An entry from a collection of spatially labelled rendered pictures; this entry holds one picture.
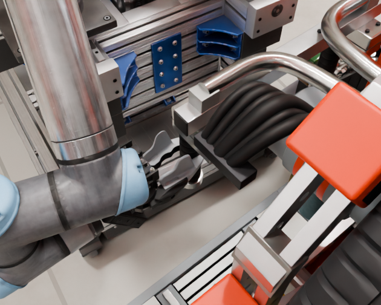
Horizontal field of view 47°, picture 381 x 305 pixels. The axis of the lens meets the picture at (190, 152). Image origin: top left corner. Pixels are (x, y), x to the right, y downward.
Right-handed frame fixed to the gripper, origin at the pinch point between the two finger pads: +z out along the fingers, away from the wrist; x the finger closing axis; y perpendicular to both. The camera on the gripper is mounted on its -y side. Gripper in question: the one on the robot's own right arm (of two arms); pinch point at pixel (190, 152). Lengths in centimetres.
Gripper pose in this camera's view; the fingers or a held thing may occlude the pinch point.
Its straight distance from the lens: 73.0
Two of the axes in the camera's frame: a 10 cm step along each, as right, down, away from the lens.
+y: 0.0, -5.8, -8.1
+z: 7.8, -5.1, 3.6
